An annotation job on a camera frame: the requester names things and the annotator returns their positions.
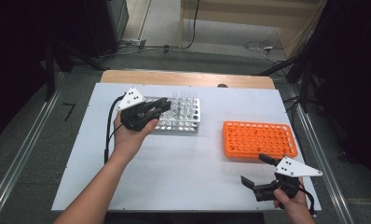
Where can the clear glass test tube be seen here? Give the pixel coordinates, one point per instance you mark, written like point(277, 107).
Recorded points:
point(175, 99)
point(183, 101)
point(189, 102)

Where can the silver metal test tube rack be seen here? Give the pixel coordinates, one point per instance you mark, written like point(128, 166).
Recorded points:
point(177, 124)

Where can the aluminium floor rail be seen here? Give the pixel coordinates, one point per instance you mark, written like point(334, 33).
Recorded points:
point(326, 155)
point(22, 149)

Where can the dark curtain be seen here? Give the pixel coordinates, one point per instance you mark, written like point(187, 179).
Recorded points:
point(16, 62)
point(354, 77)

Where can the black metal stand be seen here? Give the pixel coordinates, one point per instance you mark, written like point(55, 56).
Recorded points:
point(303, 81)
point(51, 71)

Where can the black cabinet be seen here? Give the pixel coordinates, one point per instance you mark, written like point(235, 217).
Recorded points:
point(106, 25)

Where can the orange plastic test tube rack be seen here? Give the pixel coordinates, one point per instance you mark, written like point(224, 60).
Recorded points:
point(225, 140)

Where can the person's left hand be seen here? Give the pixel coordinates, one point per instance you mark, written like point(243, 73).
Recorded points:
point(127, 143)

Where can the wooden table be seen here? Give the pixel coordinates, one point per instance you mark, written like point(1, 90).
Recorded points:
point(174, 77)

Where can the white board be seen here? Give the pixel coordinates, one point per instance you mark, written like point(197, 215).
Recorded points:
point(189, 174)

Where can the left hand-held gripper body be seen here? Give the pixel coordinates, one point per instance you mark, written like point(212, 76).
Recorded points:
point(132, 101)

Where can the person's right hand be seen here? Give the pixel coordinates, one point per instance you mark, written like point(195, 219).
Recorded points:
point(292, 205)

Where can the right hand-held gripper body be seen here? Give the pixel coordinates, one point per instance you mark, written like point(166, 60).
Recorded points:
point(294, 169)

